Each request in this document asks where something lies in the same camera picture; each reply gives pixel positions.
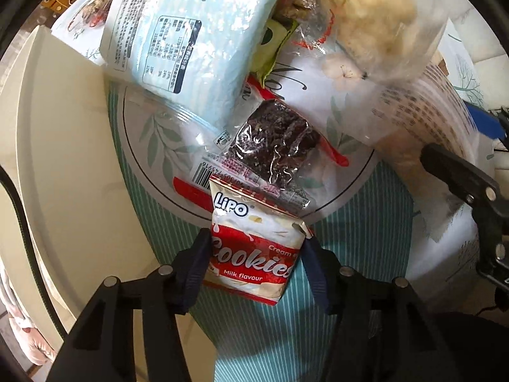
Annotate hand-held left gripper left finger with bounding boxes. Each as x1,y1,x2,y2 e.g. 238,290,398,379
45,228,217,382

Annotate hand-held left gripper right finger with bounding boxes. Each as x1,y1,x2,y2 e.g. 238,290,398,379
300,237,466,382

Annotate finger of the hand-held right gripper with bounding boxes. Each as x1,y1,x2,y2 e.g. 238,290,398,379
421,144,499,208
465,103,509,144

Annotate red and white cookie packet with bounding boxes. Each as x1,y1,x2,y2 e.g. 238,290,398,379
203,178,315,306

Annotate white printed snack bag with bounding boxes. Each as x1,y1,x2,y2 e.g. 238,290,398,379
374,64,482,247

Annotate cream storage box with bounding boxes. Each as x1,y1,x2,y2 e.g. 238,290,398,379
0,25,199,351

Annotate clear bag of puffed snacks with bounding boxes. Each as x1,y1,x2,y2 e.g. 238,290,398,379
302,0,448,86

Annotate teal leaf-print tablecloth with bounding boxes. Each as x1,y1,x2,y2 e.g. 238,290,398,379
52,0,509,382

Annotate clear dark brownie packet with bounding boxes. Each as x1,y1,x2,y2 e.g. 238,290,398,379
173,76,351,209

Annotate pink floral blanket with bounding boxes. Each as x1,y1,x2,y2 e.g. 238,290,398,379
0,263,56,367

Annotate clear red-print snack packet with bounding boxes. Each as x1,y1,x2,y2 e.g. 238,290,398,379
276,0,343,54

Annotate small green snack packet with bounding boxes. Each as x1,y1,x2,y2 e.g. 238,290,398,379
248,18,300,82

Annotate large light blue snack packet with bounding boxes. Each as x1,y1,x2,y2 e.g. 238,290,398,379
99,0,297,136

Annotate wooden desk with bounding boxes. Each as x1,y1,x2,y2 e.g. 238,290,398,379
40,0,76,17

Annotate black cable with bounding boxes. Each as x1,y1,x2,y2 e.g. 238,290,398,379
0,165,64,339

